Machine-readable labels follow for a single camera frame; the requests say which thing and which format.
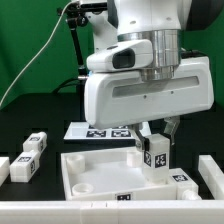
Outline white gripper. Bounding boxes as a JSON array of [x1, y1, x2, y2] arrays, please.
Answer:
[[84, 57, 214, 152]]

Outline white square tabletop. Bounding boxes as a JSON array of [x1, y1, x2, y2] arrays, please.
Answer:
[[61, 147, 177, 201]]

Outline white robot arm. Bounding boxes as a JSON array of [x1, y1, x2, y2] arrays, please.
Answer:
[[84, 0, 224, 151]]

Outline white right fence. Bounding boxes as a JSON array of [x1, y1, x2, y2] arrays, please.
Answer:
[[198, 155, 224, 200]]

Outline white fence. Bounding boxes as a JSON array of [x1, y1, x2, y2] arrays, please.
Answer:
[[0, 157, 10, 186], [0, 200, 224, 224], [198, 155, 224, 200]]

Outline white marker plate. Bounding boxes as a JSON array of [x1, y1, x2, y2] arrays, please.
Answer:
[[64, 122, 132, 141]]

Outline white left fence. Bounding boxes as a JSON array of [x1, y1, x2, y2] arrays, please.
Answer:
[[0, 157, 10, 186]]

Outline white front fence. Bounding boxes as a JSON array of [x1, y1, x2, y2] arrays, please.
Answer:
[[0, 200, 224, 224]]

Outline black base cables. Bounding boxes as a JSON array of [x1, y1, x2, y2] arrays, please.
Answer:
[[51, 77, 88, 94]]

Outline black camera stand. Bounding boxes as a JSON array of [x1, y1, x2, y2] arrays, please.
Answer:
[[54, 2, 88, 93]]

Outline white cable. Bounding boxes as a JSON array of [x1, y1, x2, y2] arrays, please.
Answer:
[[0, 0, 78, 108]]

